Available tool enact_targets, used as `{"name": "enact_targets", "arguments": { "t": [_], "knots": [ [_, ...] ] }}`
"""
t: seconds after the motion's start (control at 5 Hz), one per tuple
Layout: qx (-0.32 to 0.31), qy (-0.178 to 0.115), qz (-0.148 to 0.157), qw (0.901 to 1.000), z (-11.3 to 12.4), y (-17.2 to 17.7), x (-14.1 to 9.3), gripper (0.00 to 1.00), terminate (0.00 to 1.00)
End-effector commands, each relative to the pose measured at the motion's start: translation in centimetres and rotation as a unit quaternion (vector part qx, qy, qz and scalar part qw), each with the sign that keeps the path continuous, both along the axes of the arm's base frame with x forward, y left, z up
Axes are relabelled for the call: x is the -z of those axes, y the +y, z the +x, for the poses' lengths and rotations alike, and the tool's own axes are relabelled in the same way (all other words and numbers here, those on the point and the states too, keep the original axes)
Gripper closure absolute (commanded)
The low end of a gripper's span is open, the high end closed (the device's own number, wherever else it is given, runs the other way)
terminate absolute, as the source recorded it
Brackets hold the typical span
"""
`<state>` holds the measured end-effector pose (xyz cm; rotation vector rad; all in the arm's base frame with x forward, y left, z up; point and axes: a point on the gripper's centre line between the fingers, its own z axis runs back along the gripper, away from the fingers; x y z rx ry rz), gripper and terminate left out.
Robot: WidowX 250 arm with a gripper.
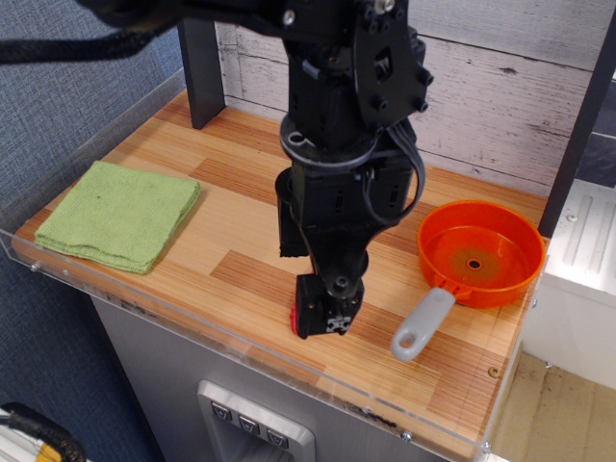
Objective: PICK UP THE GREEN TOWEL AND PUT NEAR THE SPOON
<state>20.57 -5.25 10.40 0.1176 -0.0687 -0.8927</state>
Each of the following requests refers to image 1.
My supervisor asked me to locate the green towel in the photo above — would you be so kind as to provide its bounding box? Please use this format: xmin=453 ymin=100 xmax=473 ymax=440
xmin=35 ymin=161 xmax=200 ymax=274

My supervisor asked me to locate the white cabinet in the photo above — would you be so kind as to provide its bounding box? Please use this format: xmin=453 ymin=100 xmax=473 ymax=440
xmin=522 ymin=179 xmax=615 ymax=388

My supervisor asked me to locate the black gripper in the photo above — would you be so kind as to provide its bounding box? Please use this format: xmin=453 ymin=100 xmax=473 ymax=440
xmin=275 ymin=141 xmax=425 ymax=339

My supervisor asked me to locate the dark grey post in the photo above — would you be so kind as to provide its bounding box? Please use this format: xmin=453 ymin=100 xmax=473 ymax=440
xmin=178 ymin=19 xmax=226 ymax=130
xmin=538 ymin=13 xmax=615 ymax=239

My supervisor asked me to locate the black and yellow cable bundle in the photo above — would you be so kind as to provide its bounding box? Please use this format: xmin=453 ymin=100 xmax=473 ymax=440
xmin=0 ymin=401 xmax=88 ymax=462

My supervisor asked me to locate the red handled metal spoon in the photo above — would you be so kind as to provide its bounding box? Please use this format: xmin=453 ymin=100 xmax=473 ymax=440
xmin=290 ymin=310 xmax=297 ymax=335

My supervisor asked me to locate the black sleeved cable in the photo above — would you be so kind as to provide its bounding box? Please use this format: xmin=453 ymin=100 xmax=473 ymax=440
xmin=0 ymin=26 xmax=160 ymax=66

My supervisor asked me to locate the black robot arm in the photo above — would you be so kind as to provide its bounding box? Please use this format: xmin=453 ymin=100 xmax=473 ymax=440
xmin=88 ymin=1 xmax=433 ymax=338

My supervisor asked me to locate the dark grey left post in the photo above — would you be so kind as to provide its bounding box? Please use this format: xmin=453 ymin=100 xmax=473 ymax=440
xmin=178 ymin=19 xmax=226 ymax=130

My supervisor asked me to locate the grey button panel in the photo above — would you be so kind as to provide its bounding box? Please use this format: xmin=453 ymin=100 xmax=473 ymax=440
xmin=197 ymin=380 xmax=317 ymax=461

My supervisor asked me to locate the orange pan with grey handle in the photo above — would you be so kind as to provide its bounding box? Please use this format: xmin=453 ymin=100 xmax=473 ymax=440
xmin=391 ymin=200 xmax=546 ymax=362

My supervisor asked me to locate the clear acrylic table guard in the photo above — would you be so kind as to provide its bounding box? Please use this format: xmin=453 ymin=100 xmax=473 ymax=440
xmin=1 ymin=70 xmax=545 ymax=461

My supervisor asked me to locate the dark grey right post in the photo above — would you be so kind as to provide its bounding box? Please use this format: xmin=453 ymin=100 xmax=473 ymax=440
xmin=538 ymin=13 xmax=615 ymax=239

